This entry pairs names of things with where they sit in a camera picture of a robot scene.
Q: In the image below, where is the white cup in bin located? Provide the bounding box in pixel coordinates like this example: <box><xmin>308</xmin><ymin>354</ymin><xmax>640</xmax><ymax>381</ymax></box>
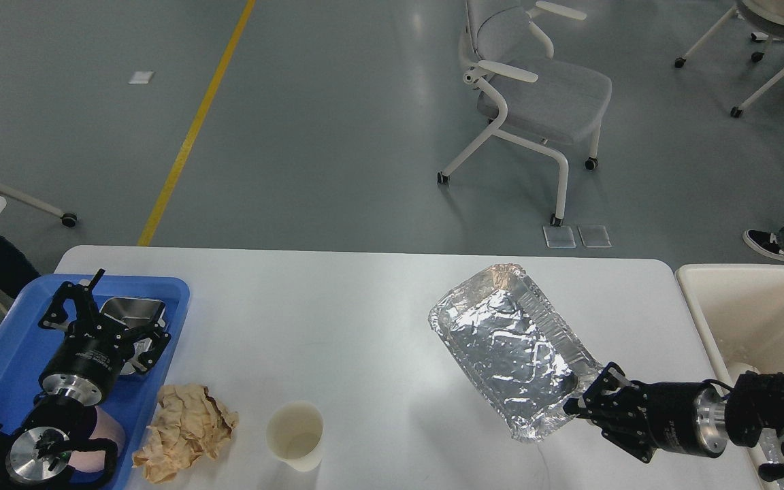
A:
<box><xmin>727</xmin><ymin>361</ymin><xmax>760</xmax><ymax>385</ymax></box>

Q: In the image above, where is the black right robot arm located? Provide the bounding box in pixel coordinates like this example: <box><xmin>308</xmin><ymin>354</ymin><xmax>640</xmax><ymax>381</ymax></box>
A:
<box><xmin>563</xmin><ymin>363</ymin><xmax>784</xmax><ymax>482</ymax></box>

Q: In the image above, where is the cream paper cup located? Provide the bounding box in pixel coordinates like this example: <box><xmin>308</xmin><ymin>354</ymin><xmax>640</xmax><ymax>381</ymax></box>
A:
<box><xmin>265</xmin><ymin>400</ymin><xmax>325</xmax><ymax>472</ymax></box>

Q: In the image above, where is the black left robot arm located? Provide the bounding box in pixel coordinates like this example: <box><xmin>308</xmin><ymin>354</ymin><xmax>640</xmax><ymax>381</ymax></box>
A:
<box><xmin>0</xmin><ymin>271</ymin><xmax>190</xmax><ymax>489</ymax></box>

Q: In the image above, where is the right floor outlet plate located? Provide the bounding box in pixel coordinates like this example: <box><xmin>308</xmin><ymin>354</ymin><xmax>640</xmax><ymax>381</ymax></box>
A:
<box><xmin>577</xmin><ymin>225</ymin><xmax>613</xmax><ymax>248</ymax></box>

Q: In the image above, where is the brown paper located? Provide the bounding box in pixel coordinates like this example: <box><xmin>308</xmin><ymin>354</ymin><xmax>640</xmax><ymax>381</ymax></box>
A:
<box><xmin>131</xmin><ymin>382</ymin><xmax>240</xmax><ymax>484</ymax></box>

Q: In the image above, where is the cream plastic bin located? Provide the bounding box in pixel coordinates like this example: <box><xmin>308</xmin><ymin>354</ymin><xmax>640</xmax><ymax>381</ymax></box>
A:
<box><xmin>676</xmin><ymin>264</ymin><xmax>784</xmax><ymax>490</ymax></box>

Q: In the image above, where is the blue plastic tray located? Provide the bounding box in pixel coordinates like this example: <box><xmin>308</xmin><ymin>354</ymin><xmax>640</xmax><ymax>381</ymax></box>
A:
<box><xmin>0</xmin><ymin>274</ymin><xmax>190</xmax><ymax>489</ymax></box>

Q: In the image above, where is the floor outlet plate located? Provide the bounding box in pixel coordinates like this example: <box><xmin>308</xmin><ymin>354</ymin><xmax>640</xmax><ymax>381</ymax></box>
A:
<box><xmin>542</xmin><ymin>225</ymin><xmax>578</xmax><ymax>249</ymax></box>
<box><xmin>577</xmin><ymin>225</ymin><xmax>613</xmax><ymax>248</ymax></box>

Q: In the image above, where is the small stainless steel tray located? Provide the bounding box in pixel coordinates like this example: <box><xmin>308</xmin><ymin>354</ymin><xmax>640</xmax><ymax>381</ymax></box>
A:
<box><xmin>100</xmin><ymin>297</ymin><xmax>166</xmax><ymax>376</ymax></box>

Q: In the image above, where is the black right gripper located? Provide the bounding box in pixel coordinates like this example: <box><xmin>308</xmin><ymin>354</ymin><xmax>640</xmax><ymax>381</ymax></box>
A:
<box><xmin>563</xmin><ymin>363</ymin><xmax>727</xmax><ymax>463</ymax></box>

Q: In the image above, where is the pink ribbed mug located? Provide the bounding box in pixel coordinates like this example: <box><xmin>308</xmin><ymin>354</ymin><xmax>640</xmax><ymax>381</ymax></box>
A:
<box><xmin>69</xmin><ymin>406</ymin><xmax>127</xmax><ymax>474</ymax></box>

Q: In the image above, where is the grey white office chair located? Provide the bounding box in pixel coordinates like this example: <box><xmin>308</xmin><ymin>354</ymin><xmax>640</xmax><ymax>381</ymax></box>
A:
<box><xmin>438</xmin><ymin>1</ymin><xmax>612</xmax><ymax>227</ymax></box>

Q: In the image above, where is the left floor outlet plate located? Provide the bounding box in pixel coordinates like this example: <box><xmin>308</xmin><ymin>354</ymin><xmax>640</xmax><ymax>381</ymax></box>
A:
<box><xmin>542</xmin><ymin>225</ymin><xmax>578</xmax><ymax>249</ymax></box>

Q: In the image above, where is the aluminium foil tray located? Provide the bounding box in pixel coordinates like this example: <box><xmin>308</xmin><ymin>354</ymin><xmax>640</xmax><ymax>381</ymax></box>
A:
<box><xmin>427</xmin><ymin>263</ymin><xmax>602</xmax><ymax>442</ymax></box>

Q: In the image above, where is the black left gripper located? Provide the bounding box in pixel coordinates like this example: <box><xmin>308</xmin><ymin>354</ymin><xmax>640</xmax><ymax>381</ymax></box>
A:
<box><xmin>38</xmin><ymin>269</ymin><xmax>166</xmax><ymax>406</ymax></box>

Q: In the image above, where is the white paper scrap on floor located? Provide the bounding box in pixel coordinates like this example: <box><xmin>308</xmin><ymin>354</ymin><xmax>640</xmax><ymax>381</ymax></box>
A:
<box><xmin>128</xmin><ymin>71</ymin><xmax>154</xmax><ymax>86</ymax></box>

